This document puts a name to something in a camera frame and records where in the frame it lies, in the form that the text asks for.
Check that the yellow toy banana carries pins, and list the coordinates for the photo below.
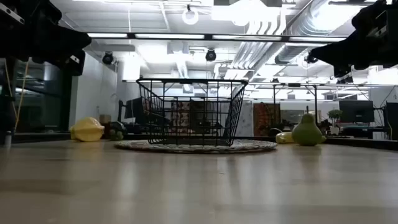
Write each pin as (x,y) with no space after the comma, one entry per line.
(283,138)

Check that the silver air duct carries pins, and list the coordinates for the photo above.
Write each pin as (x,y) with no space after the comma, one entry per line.
(292,53)

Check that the white patterned panel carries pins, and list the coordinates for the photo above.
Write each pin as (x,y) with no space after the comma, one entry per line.
(247,119)

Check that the black aluminium table frame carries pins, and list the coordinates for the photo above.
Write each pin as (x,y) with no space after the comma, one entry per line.
(357,143)

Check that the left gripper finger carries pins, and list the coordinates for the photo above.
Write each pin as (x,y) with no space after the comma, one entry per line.
(65,43)
(77,67)

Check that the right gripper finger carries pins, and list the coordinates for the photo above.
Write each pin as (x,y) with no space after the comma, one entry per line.
(342,53)
(342,71)

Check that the green toy pear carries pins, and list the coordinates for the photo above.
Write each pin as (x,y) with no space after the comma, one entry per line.
(306,133)

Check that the brown cardboard box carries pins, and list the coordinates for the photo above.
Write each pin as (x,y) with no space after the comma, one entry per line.
(105,119)

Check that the black metal rack frame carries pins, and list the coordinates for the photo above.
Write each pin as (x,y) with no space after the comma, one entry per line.
(315,105)

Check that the black computer monitor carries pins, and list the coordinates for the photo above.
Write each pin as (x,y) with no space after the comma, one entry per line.
(132,108)
(356,111)
(392,118)

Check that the dark toy grape bunch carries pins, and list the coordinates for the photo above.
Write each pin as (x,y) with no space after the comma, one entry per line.
(116,133)

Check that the orange patterned tapestry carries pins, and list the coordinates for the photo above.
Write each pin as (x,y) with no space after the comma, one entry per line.
(264,118)

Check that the white cylinder post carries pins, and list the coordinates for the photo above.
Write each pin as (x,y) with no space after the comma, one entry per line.
(7,138)

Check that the small potted plant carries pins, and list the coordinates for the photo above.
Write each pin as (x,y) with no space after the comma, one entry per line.
(335,114)

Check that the black ceiling spotlight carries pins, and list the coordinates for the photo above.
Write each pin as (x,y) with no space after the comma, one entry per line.
(108,58)
(311,59)
(345,80)
(211,55)

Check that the round woven placemat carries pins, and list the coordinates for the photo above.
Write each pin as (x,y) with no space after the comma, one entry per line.
(248,146)

